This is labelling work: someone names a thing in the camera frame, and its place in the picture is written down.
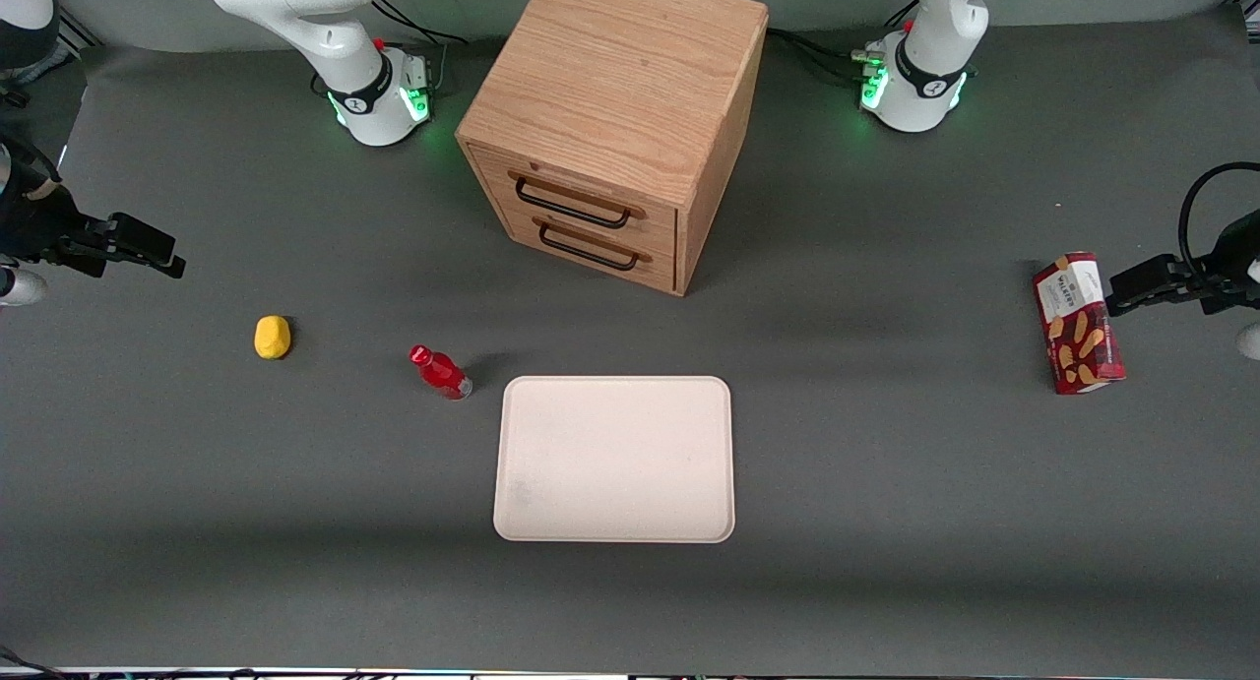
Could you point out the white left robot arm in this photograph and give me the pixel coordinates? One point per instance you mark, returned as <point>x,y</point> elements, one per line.
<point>930,70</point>

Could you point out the wooden drawer front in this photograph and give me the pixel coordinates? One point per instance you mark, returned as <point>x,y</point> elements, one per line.
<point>640,267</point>
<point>591,186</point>

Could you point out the cream plastic tray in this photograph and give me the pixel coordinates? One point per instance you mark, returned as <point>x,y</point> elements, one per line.
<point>615,459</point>

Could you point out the yellow lemon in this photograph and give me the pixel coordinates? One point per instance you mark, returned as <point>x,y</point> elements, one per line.
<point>273,338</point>

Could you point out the aluminium frame rail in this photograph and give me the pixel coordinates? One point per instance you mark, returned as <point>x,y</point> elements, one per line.
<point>1250,19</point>
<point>79,36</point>

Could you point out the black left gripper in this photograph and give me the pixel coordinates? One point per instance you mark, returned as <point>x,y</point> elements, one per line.
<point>1224,270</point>

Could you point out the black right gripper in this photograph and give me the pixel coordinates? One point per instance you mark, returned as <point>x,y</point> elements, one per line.
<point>39,225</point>

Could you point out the red coke bottle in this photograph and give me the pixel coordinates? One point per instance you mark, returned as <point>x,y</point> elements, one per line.
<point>440,372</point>

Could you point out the wooden drawer cabinet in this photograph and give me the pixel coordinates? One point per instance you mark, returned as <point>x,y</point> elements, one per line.
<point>620,70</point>

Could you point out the red shortbread cookie box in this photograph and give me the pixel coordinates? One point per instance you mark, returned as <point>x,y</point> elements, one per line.
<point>1081,326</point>

